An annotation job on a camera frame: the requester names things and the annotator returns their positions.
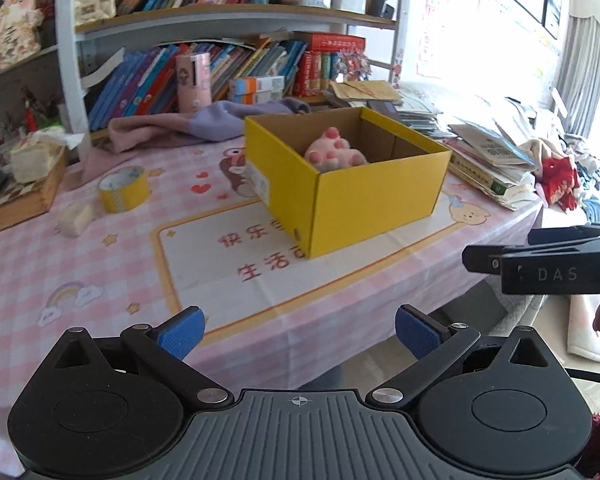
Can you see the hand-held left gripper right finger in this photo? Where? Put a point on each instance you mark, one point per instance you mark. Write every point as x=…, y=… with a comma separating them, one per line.
x=417, y=335

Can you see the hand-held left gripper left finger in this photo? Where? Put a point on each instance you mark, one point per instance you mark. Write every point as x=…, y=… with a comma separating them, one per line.
x=182, y=336

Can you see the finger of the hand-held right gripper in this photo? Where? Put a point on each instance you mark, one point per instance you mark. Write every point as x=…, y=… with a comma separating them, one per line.
x=480, y=259
x=565, y=235

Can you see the yellow cardboard box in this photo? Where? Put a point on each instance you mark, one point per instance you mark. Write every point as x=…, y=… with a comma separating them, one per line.
x=360, y=200

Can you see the pink plush toy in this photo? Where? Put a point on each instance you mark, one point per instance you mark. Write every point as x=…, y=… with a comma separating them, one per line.
x=332, y=152

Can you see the red cloth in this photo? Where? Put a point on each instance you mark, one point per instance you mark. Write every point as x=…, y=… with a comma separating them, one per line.
x=560, y=182

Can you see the pink checked printed tablecloth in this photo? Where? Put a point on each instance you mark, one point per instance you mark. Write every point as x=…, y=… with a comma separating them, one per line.
x=105, y=280

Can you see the pile of books and papers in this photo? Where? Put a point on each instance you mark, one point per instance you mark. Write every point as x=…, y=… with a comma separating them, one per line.
x=480, y=160

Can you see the yellow tape roll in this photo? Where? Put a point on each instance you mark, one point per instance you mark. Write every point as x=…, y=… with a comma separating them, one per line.
x=125, y=190

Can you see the small cream block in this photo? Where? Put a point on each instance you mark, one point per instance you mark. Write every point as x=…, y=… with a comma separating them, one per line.
x=75, y=219

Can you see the grey curtain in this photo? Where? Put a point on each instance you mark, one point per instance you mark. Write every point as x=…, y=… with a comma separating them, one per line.
x=587, y=60

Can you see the brown paper envelopes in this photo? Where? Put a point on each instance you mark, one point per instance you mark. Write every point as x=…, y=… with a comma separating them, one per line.
x=365, y=92

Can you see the pink cloth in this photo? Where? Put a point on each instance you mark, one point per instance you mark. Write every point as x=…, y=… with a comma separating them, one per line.
x=140, y=130

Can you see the wooden tissue box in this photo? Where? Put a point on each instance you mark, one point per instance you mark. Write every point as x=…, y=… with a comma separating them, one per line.
x=25, y=195

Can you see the purple cloth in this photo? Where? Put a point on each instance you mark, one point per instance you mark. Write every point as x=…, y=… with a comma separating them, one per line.
x=215, y=120

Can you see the dark framed picture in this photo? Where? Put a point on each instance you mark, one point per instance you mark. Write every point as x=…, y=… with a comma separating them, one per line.
x=554, y=2

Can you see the white tissue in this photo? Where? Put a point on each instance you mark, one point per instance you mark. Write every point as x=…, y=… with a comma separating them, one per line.
x=37, y=152

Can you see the row of red dictionaries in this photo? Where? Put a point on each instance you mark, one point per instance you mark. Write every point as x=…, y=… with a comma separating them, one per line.
x=325, y=67

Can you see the orange and blue carton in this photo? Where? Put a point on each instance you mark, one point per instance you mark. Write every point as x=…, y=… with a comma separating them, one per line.
x=256, y=98
x=257, y=84

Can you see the pink cylinder canister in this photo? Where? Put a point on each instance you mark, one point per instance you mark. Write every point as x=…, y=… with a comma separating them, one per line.
x=193, y=82

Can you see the row of leaning books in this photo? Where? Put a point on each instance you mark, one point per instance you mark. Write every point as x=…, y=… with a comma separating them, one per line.
x=145, y=80

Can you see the clutter of small bottles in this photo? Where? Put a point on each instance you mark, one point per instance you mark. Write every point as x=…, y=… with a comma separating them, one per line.
x=35, y=110

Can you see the black cup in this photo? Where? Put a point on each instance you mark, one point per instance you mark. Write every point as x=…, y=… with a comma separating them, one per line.
x=381, y=6

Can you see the white bookshelf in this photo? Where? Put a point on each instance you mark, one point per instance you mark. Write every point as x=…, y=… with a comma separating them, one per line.
x=70, y=60

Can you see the cream plush doll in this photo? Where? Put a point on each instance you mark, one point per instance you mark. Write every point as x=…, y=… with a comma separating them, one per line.
x=10, y=30

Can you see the pink wall poster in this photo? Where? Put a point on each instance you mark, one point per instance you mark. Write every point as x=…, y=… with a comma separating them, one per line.
x=450, y=15

